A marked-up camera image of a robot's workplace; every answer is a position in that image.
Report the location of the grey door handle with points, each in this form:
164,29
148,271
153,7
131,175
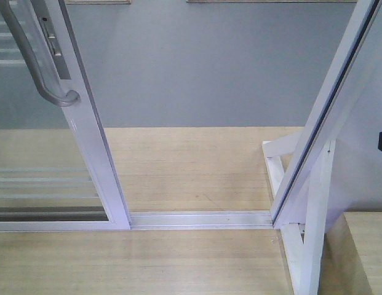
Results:
71,97

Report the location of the plywood base platform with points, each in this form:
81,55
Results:
164,169

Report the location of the plywood box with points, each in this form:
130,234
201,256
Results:
352,255

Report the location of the white outer door frame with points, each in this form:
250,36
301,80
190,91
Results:
329,109

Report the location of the white sliding glass door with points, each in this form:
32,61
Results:
56,169

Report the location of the white triangular support bracket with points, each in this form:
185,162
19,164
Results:
303,229

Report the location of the silver door lock plate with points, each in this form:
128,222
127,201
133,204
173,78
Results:
54,47

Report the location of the aluminium floor track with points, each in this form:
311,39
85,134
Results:
200,220

